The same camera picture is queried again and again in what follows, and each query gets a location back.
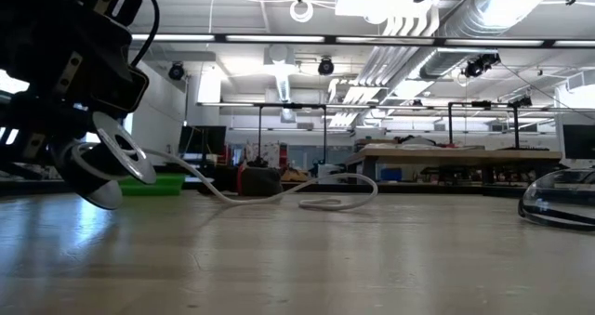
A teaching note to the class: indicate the green square bin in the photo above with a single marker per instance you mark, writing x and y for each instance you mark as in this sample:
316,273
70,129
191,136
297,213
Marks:
162,187

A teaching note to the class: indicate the black beam with light strips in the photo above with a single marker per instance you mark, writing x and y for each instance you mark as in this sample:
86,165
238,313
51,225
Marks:
330,40

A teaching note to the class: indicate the flat silver duct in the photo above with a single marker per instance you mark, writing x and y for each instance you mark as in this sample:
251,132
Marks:
441,64

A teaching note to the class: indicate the white container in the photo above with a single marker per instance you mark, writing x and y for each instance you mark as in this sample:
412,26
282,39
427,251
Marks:
330,173

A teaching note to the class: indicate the black ceiling spotlight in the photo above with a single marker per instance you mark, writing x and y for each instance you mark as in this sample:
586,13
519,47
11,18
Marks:
326,67
176,71

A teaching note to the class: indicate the dark bag with red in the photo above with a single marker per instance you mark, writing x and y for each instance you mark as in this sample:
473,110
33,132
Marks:
260,182

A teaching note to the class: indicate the silver spiral duct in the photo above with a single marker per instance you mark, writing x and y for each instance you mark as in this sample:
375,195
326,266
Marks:
483,13

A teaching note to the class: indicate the blue bin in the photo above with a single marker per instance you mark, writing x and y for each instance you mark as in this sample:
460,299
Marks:
391,174

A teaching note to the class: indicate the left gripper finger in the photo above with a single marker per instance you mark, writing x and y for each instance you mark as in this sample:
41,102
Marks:
42,164
42,113

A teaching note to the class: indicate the black gantry frame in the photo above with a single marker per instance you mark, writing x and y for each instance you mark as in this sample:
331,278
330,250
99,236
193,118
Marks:
483,104
290,106

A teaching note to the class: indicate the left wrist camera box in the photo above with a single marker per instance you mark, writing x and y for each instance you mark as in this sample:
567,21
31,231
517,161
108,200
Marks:
118,92

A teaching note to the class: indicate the ceiling air unit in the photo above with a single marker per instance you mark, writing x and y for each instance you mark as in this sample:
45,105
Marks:
381,6

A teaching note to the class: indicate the black monitor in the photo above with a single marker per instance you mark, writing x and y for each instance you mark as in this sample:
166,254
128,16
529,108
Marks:
578,140
202,140

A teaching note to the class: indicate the clear safety glasses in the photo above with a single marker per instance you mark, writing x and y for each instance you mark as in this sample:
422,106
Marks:
553,192

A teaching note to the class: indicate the black ceiling camera cluster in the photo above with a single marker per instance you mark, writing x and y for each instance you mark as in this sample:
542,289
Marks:
479,65

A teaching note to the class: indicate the wooden workbench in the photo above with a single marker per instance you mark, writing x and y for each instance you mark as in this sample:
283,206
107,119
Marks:
465,154

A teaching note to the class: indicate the white ceiling duct fitting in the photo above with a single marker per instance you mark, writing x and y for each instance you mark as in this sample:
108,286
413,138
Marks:
281,73

